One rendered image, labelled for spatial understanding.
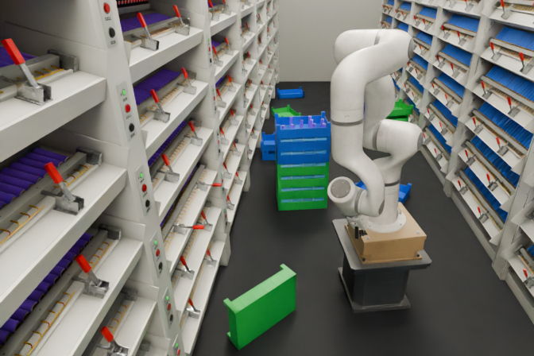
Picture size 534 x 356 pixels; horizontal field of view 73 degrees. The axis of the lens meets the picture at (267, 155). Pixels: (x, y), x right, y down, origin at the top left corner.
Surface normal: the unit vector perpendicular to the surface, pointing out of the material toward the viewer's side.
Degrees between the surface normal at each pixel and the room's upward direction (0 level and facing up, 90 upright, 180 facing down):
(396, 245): 90
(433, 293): 0
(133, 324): 17
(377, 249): 90
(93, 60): 90
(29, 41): 90
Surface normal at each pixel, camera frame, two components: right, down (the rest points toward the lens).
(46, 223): 0.26, -0.85
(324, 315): -0.03, -0.90
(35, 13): -0.11, 0.44
